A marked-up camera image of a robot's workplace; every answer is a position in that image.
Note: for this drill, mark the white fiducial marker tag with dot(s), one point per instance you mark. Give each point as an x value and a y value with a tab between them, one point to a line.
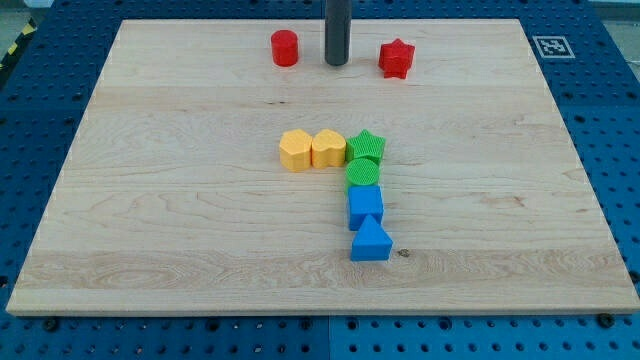
553	47

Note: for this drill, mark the red cylinder block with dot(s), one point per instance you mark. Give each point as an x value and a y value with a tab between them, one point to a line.
284	45

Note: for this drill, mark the black bolt front right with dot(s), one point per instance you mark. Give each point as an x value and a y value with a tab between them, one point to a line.
605	320

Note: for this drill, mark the blue cube block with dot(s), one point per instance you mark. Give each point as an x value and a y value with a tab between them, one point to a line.
363	201

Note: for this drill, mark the yellow black hazard tape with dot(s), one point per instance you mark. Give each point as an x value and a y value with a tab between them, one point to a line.
18	46

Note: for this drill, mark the black bolt front left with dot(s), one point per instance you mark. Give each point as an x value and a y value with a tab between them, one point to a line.
50	324

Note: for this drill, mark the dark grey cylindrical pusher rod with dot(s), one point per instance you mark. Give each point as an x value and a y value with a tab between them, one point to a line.
337	31

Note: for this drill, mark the green cylinder block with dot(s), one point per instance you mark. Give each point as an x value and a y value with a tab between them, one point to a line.
361	172

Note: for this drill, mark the blue triangle block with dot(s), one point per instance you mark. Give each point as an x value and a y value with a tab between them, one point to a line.
371	242

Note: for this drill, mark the green star block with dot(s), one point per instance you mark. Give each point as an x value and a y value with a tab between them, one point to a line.
365	145

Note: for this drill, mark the black bolt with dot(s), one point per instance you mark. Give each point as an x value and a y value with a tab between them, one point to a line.
605	320
50	324

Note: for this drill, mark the red star block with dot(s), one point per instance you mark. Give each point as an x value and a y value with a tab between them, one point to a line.
396	58

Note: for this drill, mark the yellow hexagon block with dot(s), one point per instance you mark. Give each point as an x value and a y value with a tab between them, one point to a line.
295	150

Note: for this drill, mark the yellow heart block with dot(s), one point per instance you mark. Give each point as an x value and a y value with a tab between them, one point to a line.
328	149

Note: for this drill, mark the light wooden board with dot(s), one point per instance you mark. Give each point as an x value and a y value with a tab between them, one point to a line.
172	200

